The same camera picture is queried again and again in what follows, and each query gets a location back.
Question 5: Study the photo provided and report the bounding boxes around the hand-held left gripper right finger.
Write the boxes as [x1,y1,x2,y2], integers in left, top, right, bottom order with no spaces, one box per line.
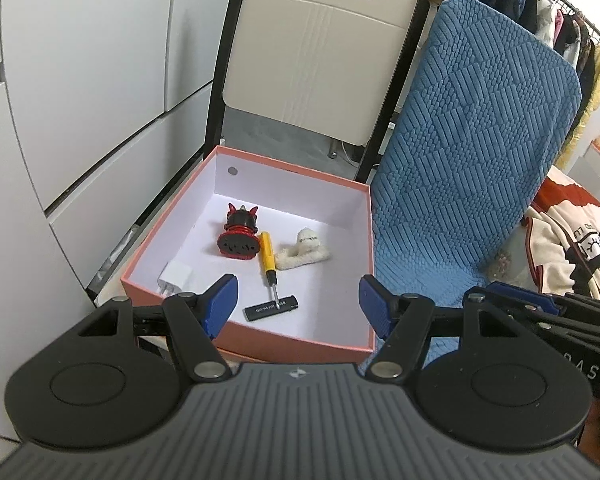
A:
[358,274,516,381]

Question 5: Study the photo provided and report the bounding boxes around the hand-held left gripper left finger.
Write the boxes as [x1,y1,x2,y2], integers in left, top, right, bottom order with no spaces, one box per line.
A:
[75,273,239,383]

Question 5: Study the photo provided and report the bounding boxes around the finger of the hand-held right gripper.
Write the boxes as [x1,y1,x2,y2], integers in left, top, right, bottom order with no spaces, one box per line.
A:
[486,282,571,313]
[462,286,600,348]

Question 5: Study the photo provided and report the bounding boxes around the pink cardboard box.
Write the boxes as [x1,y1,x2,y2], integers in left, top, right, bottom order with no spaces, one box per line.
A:
[120,146,377,366]

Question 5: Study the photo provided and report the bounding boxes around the black stick-shaped device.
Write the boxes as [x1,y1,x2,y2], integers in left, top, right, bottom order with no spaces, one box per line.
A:
[243,296,301,322]

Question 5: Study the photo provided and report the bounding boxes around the white charger plug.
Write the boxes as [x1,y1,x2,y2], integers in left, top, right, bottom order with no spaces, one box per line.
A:
[156,261,196,295]

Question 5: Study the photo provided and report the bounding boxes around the red and black toy figure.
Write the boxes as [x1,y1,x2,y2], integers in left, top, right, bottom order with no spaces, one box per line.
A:
[216,202,261,261]

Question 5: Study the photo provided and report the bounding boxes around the yellow screwdriver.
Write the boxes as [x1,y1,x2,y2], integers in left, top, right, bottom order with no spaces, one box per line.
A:
[258,231,282,309]

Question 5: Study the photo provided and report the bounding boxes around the floral bedsheet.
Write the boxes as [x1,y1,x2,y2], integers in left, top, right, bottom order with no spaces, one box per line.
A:
[487,237,538,288]

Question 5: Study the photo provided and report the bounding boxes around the red cream black printed blanket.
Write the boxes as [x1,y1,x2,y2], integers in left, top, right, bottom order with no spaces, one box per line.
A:
[522,165,600,301]

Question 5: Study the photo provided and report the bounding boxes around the white plush toy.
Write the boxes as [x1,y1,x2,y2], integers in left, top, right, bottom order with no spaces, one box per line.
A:
[274,227,332,271]

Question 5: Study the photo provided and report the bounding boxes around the blue textured chair cover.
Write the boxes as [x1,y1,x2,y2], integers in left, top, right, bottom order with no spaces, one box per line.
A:
[360,0,581,361]

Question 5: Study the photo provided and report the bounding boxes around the beige folding chair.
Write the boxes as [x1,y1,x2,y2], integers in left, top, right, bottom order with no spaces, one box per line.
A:
[202,0,431,183]

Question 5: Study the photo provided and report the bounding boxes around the white wardrobe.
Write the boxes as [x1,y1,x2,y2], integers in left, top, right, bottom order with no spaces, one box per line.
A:
[0,0,241,443]

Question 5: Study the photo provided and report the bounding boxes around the row of hanging clothes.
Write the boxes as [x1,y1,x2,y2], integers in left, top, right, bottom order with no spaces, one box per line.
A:
[380,0,600,161]

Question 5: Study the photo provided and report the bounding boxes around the white power cable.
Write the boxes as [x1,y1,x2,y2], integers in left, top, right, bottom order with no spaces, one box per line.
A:
[328,137,366,167]

